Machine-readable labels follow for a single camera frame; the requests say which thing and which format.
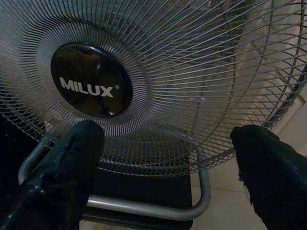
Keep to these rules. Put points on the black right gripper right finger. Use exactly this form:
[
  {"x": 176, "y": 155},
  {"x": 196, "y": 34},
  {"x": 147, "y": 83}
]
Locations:
[{"x": 273, "y": 182}]

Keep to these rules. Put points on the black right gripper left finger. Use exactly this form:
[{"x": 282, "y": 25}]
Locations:
[{"x": 60, "y": 177}]

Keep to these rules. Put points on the silver Milux floor fan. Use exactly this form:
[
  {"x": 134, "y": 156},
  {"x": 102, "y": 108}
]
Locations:
[{"x": 91, "y": 81}]

